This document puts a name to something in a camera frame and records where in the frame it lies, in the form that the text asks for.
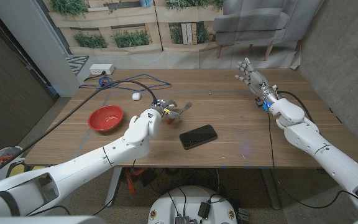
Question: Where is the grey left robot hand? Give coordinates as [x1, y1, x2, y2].
[152, 98, 181, 124]

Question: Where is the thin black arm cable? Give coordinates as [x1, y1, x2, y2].
[267, 111, 358, 209]
[25, 159, 136, 218]

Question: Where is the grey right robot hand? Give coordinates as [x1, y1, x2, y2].
[234, 57, 279, 109]

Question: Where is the black power adapter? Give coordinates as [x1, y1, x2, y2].
[197, 201, 211, 219]

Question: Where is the printed garden backdrop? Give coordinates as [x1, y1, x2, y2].
[42, 0, 326, 70]

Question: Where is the orange strap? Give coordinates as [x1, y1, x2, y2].
[124, 167, 149, 195]

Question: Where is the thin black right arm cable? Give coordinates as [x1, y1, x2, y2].
[267, 111, 358, 209]

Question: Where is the red-handled metal fork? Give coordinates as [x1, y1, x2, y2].
[165, 101, 193, 125]

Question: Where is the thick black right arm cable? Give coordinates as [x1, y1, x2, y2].
[277, 90, 315, 124]

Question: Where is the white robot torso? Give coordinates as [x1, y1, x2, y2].
[147, 185, 238, 224]

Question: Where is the white power strip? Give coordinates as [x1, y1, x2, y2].
[89, 63, 116, 76]

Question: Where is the white bin with orange item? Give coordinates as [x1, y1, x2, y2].
[0, 146, 24, 162]

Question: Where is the grey table leg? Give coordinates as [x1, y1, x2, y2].
[261, 167, 282, 210]

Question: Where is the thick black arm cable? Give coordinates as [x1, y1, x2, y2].
[0, 79, 158, 189]
[277, 90, 315, 124]

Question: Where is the red bowl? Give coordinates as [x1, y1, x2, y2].
[87, 105, 125, 132]

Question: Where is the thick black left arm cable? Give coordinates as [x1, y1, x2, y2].
[0, 79, 158, 189]

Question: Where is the white table leg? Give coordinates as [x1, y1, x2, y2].
[105, 167, 123, 207]

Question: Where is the blue USB cable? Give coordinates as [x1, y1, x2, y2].
[78, 73, 172, 92]

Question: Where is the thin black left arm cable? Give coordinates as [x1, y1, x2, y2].
[25, 159, 136, 218]

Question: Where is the black smartphone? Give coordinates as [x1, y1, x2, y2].
[178, 124, 218, 151]

